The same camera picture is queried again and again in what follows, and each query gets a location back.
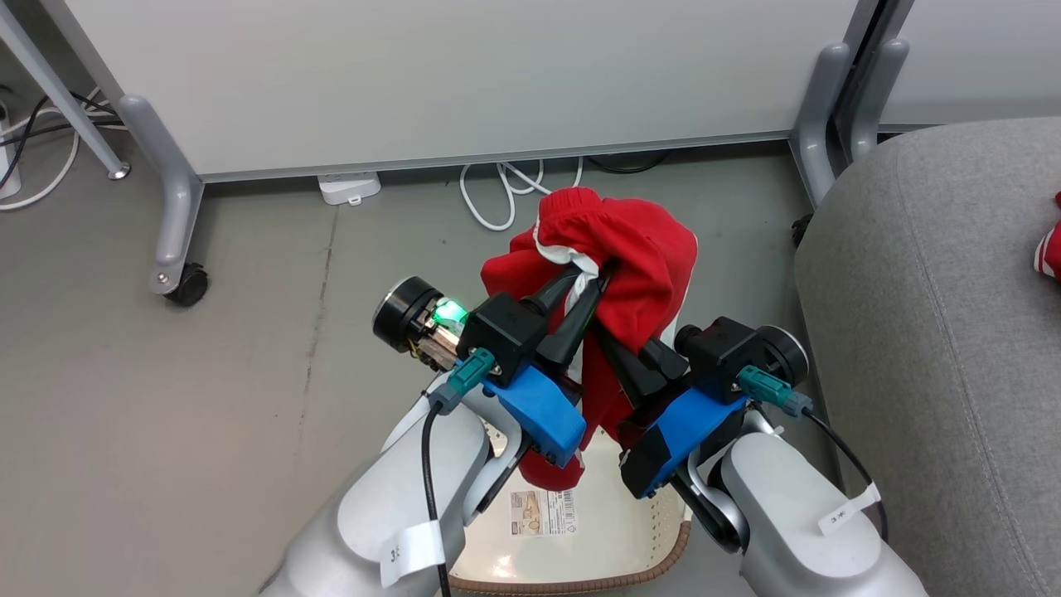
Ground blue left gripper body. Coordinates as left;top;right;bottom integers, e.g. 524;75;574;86
482;363;588;469

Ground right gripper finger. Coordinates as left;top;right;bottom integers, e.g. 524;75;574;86
637;337;691;381
589;323;669;408

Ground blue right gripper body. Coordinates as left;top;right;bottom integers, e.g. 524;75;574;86
617;382;752;501

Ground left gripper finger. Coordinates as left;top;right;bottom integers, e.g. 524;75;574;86
520;263;586;321
536;260;619;376

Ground grey fabric sofa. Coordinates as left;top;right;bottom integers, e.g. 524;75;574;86
793;115;1061;597

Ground beige plastic laundry basket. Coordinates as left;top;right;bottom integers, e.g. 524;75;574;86
447;413;694;597

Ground white paper label tag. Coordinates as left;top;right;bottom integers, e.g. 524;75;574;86
817;483;882;536
379;520;447;589

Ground white power strip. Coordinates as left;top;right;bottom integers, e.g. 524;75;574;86
317;170;383;206

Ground wide white partition panel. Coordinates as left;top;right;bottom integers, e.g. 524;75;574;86
37;0;881;184

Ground black caster wheel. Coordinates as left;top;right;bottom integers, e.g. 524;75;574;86
163;262;211;308

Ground grey partition leg with caster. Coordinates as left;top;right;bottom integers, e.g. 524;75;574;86
115;93;206;298

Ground small red garment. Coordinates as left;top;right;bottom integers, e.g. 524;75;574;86
1032;190;1061;285

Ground narrow white partition panel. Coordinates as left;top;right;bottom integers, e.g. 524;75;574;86
862;0;1061;134

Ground slanted metal table leg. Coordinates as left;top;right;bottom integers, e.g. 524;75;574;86
0;0;132;182

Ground right arm cable teal connector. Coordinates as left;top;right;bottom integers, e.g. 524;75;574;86
735;364;889;541

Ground arm cable teal connector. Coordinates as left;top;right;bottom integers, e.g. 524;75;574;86
420;347;497;597
735;364;889;541

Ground white looped power cable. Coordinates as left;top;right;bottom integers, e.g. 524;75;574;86
459;155;586;232

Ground left arm cable teal connector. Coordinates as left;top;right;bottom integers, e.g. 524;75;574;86
420;347;497;597

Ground black floor cable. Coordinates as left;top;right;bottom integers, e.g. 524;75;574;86
584;148;673;176

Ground white cable by table leg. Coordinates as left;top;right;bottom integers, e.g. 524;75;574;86
0;86;81;213

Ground black cables by table leg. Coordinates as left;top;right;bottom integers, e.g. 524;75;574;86
0;90;122;192

